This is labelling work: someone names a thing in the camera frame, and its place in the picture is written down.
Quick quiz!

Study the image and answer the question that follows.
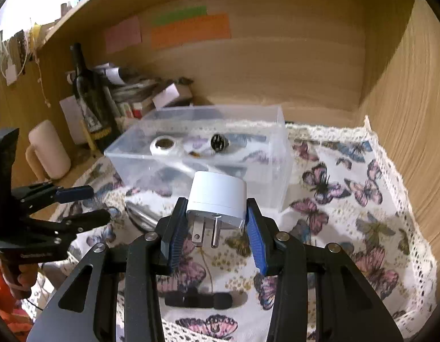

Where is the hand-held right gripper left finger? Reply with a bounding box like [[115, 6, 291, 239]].
[[26, 197, 189, 342]]

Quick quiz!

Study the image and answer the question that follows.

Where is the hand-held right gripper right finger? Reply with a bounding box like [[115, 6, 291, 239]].
[[245, 197, 406, 342]]

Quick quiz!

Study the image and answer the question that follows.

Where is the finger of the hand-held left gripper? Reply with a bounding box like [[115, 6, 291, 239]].
[[11, 181, 95, 211], [26, 208, 112, 237]]

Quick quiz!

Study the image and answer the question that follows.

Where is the white plug adapter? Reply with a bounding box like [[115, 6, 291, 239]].
[[186, 171, 247, 250]]

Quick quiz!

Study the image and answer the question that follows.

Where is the clear plastic box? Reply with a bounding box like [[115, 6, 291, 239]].
[[104, 104, 294, 211]]

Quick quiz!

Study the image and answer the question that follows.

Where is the person's left hand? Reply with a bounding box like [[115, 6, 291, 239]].
[[7, 262, 46, 300]]

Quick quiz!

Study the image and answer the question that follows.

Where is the silver metal object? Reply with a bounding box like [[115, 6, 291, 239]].
[[124, 200, 163, 233]]

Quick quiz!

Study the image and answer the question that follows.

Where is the cream mug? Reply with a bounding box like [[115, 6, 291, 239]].
[[25, 119, 72, 181]]

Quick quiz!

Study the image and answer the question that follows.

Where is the black oblong object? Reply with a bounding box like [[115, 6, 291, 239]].
[[165, 288, 232, 309]]

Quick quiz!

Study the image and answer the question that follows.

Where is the white paper sheet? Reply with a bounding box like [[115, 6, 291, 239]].
[[59, 95, 89, 145]]

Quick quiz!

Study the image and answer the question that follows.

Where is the dark wine bottle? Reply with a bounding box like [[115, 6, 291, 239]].
[[69, 43, 121, 142]]

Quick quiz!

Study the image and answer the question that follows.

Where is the black round connector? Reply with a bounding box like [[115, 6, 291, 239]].
[[210, 133, 230, 153]]

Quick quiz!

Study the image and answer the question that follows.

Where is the pile of papers and booklets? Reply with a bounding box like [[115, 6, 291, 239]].
[[99, 63, 195, 119]]

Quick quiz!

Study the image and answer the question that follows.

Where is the butterfly print tablecloth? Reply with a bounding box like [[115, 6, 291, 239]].
[[51, 116, 440, 342]]

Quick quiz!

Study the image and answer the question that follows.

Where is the small white carton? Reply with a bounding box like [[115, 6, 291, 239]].
[[152, 83, 193, 109]]

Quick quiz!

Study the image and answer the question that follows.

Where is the pink paper note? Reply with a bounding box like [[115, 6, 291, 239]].
[[105, 16, 142, 54]]

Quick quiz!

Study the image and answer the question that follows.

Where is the wooden shelf unit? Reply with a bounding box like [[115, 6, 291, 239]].
[[0, 0, 440, 268]]

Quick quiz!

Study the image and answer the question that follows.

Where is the orange paper note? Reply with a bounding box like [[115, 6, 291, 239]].
[[150, 13, 231, 50]]

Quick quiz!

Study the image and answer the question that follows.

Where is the green paper note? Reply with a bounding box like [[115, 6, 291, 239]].
[[150, 6, 209, 27]]

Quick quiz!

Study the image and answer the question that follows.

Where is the white round ring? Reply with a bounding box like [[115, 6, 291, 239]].
[[150, 136, 178, 156]]

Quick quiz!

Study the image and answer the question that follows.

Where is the string of hanging cards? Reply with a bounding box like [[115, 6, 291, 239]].
[[0, 21, 51, 107]]

